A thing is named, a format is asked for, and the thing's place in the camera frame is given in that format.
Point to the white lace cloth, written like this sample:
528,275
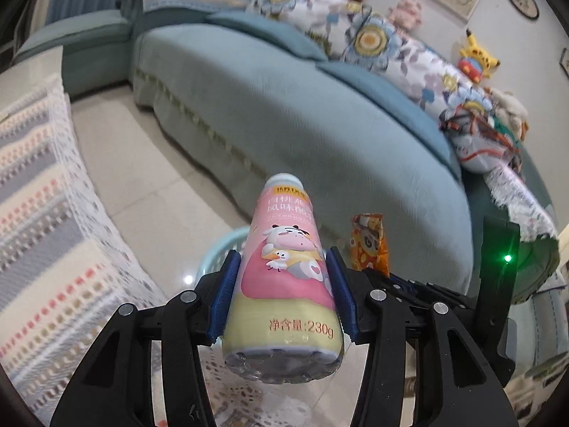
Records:
520,204

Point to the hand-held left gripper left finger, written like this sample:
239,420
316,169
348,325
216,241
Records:
224,293

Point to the round black picture frame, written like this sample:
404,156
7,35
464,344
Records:
521,0

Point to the printed fabric bag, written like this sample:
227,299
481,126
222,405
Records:
480,142

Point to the blue sofa cushion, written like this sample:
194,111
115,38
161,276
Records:
266,33
391,111

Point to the pink pig plush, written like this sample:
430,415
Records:
404,13

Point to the striped tablecloth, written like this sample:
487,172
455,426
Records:
44,231

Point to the teal plastic basket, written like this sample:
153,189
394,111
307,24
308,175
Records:
218,249

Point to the blue sofa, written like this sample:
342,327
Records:
289,120

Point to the beige plush toy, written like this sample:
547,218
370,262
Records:
511,109

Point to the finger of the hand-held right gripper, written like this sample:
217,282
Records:
444,292

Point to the yellow mouse plush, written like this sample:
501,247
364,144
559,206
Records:
478,55

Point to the pink yogurt bottle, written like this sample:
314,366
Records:
284,275

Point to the green round cushion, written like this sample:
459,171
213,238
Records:
538,267

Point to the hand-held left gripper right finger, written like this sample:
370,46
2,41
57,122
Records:
342,293

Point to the white coffee table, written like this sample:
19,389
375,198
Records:
31,66

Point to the orange snack packet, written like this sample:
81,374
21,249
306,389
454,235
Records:
369,244

